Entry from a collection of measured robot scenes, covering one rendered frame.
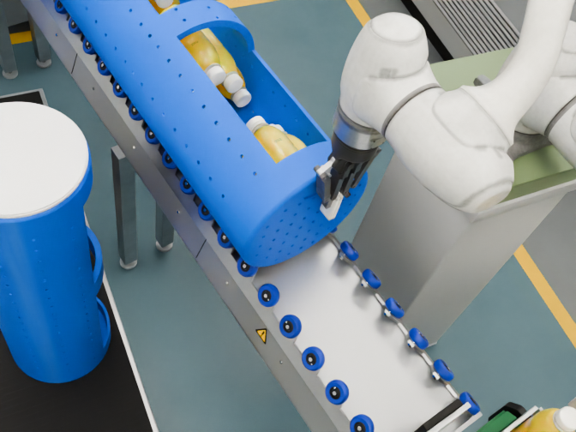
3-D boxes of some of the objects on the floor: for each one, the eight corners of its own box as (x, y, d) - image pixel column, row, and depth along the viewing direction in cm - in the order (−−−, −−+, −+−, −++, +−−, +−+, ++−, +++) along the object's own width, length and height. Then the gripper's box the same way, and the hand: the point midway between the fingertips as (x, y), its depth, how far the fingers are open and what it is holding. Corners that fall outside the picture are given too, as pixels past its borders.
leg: (47, 56, 285) (25, -81, 233) (54, 65, 283) (33, -70, 231) (33, 60, 283) (8, -76, 231) (40, 69, 281) (15, -66, 229)
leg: (167, 236, 249) (171, 121, 197) (175, 248, 247) (182, 135, 195) (153, 242, 246) (153, 129, 195) (160, 255, 244) (164, 142, 192)
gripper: (340, 162, 104) (310, 243, 123) (405, 131, 109) (366, 214, 129) (311, 128, 106) (286, 213, 126) (376, 99, 112) (342, 185, 132)
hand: (331, 202), depth 125 cm, fingers closed, pressing on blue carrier
